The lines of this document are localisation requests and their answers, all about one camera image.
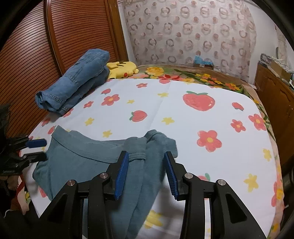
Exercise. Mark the wooden sideboard cabinet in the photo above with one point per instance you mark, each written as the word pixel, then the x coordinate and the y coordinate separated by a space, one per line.
pixel 277 98

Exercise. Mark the cream lace side curtain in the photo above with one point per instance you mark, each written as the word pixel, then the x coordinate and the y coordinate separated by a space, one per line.
pixel 282 46

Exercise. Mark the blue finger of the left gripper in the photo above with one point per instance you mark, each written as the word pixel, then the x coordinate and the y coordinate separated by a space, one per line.
pixel 34 157
pixel 36 143

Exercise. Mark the yellow pikachu plush toy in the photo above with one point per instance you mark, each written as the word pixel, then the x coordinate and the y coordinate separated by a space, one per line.
pixel 123 69

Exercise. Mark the pink ring pattern curtain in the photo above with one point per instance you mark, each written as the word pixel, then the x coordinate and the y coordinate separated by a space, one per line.
pixel 174 32

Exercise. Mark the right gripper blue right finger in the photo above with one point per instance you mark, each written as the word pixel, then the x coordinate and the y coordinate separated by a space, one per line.
pixel 170 168

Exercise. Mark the wooden louvered wardrobe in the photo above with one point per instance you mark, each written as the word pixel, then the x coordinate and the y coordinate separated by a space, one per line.
pixel 50 38

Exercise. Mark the floral orange green blanket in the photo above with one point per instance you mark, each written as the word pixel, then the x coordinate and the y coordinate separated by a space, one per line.
pixel 218 85

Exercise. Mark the folded blue denim jeans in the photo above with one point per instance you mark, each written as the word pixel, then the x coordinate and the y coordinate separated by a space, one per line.
pixel 89 72

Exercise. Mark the cardboard box with blue bag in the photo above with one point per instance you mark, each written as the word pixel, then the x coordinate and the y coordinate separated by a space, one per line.
pixel 204 63

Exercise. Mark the white strawberry flower bedsheet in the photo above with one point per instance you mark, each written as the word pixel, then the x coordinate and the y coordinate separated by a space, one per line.
pixel 121 109

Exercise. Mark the cardboard box on cabinet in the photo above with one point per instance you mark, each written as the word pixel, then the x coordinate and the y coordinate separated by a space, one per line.
pixel 281 69

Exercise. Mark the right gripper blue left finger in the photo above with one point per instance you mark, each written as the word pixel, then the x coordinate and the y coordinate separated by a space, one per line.
pixel 121 174

